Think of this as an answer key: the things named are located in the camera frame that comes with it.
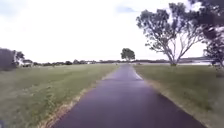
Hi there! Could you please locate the grass strip beside water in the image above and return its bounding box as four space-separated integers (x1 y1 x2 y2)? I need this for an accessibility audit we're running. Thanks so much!
132 63 224 128

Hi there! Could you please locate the dark leafy tree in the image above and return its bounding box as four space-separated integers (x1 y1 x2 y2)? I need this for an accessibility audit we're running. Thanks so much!
189 0 224 69

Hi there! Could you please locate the dark hedge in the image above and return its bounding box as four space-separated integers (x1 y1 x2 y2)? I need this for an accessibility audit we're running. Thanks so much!
0 47 25 72

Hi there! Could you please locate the wide grass field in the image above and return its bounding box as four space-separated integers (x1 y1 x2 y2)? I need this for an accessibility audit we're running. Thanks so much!
0 63 120 128

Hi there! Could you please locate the distant row of trees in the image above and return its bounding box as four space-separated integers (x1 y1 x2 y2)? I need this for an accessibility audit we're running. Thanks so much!
32 59 214 66

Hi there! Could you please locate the round dense lone tree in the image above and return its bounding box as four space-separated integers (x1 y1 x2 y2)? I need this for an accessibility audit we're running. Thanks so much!
120 47 136 63

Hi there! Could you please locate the distant low hill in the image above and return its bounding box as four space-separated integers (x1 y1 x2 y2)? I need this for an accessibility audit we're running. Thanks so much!
179 56 214 63

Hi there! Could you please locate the small pale building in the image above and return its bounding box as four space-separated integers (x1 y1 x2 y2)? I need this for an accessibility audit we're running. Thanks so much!
19 59 34 68

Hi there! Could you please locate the dark wet asphalt path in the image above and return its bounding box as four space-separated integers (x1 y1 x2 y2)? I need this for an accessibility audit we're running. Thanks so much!
49 63 207 128

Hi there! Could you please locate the pale water surface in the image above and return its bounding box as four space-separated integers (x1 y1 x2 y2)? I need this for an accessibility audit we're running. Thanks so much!
139 61 214 66

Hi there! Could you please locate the large sparse spreading tree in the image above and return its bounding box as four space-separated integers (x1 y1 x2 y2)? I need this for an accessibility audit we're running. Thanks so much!
135 2 206 67

